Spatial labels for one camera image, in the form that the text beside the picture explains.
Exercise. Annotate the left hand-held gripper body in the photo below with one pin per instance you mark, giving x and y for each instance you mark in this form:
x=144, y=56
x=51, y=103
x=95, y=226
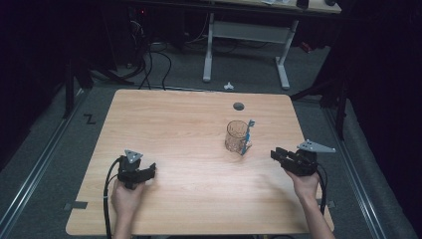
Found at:
x=130, y=171

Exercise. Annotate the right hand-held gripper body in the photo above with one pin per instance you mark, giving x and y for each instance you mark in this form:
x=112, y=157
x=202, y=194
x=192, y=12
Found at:
x=305, y=161

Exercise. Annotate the blue toothbrush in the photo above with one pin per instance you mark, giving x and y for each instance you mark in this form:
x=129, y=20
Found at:
x=247, y=137

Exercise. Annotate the clear glass mug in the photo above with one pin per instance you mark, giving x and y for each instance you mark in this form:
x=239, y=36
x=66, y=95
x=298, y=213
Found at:
x=236, y=137

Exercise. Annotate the person's right hand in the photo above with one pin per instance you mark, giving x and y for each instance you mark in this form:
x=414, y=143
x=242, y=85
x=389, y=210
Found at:
x=306, y=186

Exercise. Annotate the person's left hand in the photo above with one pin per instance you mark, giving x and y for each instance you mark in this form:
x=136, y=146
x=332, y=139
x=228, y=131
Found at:
x=126, y=199

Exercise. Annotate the grey tape strip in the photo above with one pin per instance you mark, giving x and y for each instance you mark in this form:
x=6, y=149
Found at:
x=330, y=204
x=77, y=205

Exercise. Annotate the black metal stand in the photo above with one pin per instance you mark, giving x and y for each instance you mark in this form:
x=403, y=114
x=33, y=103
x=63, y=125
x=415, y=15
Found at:
x=340, y=109
x=70, y=89

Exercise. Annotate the black zigzag tape mark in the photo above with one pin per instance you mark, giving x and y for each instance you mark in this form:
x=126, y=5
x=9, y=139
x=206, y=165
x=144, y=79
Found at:
x=89, y=119

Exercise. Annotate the small white floor object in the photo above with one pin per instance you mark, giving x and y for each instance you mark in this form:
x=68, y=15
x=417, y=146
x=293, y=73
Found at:
x=228, y=86

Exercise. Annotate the small red floor object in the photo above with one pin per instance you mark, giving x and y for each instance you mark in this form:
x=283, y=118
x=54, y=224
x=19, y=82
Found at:
x=306, y=47

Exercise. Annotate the white-framed wooden desk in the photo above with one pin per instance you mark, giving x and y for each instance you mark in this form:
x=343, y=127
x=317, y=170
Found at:
x=247, y=33

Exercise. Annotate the black object on desk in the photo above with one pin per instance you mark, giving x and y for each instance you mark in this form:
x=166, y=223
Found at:
x=302, y=3

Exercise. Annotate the metal floor rail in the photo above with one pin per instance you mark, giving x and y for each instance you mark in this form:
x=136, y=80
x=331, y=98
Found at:
x=36, y=169
x=356, y=179

